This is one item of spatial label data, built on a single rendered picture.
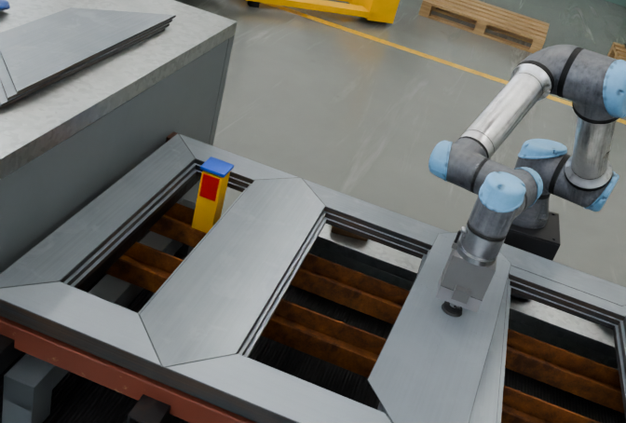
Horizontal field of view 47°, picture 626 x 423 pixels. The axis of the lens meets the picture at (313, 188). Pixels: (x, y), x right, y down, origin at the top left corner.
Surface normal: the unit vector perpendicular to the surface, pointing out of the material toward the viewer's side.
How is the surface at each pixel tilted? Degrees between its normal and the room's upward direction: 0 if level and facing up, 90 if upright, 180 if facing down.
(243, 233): 0
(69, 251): 0
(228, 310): 0
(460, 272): 90
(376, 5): 90
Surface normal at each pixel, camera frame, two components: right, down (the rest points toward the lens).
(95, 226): 0.24, -0.84
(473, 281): -0.27, 0.42
